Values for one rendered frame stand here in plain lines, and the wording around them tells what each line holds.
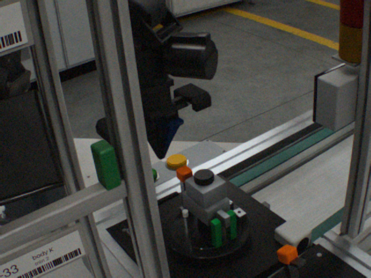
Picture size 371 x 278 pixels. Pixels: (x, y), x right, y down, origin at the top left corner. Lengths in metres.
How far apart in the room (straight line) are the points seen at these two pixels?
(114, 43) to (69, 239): 0.14
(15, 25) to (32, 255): 0.15
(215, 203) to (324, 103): 0.22
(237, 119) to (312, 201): 2.13
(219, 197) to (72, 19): 3.19
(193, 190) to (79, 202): 0.39
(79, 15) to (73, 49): 0.28
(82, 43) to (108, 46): 3.59
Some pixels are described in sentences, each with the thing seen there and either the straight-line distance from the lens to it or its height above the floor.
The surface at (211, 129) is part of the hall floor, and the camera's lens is 2.92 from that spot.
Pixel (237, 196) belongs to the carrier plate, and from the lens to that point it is 0.85.
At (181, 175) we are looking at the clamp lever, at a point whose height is 1.07.
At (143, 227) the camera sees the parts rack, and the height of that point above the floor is 1.27.
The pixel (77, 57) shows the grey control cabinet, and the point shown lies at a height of 0.18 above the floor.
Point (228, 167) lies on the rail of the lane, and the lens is 0.94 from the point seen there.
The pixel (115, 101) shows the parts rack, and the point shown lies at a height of 1.37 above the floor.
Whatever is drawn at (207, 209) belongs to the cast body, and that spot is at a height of 1.06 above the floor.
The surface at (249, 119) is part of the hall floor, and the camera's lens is 3.01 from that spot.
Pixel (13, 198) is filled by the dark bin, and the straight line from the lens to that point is 0.35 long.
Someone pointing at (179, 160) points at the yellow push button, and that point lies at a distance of 0.95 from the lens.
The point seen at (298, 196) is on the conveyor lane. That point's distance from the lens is 0.93.
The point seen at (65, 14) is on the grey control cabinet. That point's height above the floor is 0.56.
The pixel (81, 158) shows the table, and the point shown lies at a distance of 1.22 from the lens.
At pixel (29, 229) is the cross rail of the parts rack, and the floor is 1.31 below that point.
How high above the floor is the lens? 1.50
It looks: 32 degrees down
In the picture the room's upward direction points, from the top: 6 degrees counter-clockwise
